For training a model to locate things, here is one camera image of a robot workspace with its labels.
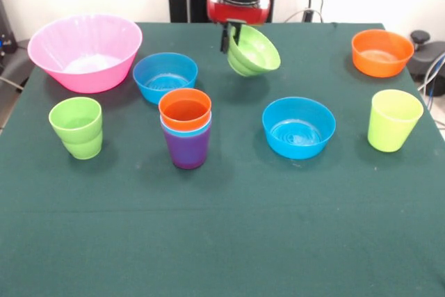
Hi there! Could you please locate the dark green table cloth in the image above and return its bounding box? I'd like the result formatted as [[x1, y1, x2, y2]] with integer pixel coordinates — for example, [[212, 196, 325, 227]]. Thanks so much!
[[0, 21, 445, 297]]

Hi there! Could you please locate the purple cup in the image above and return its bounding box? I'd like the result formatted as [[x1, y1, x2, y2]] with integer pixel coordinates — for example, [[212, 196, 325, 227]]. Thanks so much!
[[162, 123, 212, 170]]

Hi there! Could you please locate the blue cable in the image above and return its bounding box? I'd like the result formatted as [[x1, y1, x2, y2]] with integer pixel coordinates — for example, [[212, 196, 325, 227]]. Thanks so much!
[[416, 51, 445, 103]]

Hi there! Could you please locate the grey cable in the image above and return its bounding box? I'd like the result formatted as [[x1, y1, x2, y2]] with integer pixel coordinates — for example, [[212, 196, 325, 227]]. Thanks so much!
[[0, 76, 24, 93]]

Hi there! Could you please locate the black office chair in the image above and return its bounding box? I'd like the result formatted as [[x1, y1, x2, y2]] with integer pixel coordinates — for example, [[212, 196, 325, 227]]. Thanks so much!
[[406, 30, 445, 86]]

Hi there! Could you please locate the black device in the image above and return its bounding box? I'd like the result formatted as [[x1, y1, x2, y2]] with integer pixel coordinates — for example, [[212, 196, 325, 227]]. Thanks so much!
[[0, 0, 18, 58]]

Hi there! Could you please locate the green bowl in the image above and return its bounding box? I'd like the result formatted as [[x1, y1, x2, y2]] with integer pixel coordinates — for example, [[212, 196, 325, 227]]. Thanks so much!
[[227, 24, 282, 79]]

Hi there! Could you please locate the orange cup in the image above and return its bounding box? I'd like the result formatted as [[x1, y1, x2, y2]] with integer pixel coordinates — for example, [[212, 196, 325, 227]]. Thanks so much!
[[158, 88, 213, 129]]

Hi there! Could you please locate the orange bowl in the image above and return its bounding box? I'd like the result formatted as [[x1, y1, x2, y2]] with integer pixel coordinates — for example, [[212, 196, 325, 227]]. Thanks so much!
[[350, 29, 415, 79]]

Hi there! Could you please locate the blue bowl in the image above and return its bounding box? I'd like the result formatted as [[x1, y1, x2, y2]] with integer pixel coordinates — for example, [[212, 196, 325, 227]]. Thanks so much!
[[261, 96, 337, 161], [132, 52, 199, 106]]

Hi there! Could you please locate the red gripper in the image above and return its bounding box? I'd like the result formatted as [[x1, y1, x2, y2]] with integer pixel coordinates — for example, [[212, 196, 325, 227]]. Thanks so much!
[[207, 0, 272, 54]]

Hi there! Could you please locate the yellow-green cup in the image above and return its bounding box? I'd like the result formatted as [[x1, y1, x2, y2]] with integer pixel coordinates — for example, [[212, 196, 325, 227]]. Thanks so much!
[[367, 89, 424, 154]]

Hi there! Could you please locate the blue cup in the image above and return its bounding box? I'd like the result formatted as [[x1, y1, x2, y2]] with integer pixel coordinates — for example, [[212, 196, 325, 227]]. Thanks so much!
[[159, 112, 213, 138]]

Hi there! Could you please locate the large pink bowl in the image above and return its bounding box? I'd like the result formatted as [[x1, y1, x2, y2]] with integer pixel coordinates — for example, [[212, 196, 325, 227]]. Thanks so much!
[[27, 14, 144, 95]]

